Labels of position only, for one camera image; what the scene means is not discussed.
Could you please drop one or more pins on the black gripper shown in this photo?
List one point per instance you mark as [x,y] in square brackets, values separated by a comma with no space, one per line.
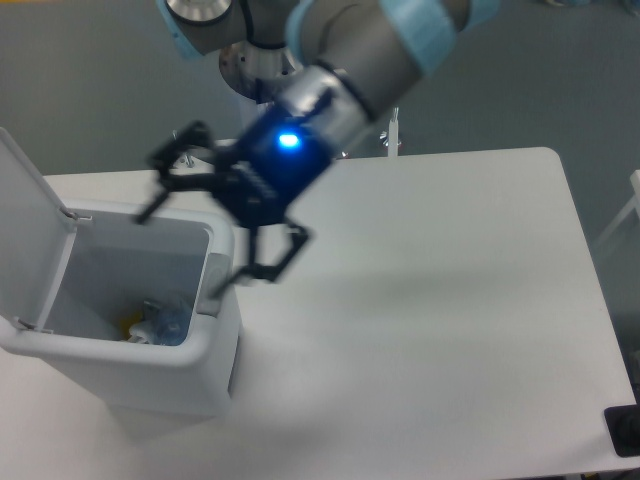
[273,162]

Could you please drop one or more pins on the clear plastic water bottle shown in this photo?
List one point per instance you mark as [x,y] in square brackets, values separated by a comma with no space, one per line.
[169,321]

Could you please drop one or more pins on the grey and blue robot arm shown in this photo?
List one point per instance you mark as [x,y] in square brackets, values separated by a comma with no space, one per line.
[427,30]

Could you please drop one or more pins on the white plastic trash can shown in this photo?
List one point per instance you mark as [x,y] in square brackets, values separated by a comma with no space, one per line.
[70,270]

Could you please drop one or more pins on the yellow and white trash pieces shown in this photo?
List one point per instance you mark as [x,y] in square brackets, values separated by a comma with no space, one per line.
[127,322]

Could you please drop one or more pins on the black device at table edge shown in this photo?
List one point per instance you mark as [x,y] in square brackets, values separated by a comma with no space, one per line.
[623,426]

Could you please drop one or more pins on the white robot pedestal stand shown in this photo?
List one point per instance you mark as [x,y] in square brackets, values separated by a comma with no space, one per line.
[349,82]

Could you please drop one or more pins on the white frame at right edge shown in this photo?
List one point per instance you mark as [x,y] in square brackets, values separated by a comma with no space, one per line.
[622,223]

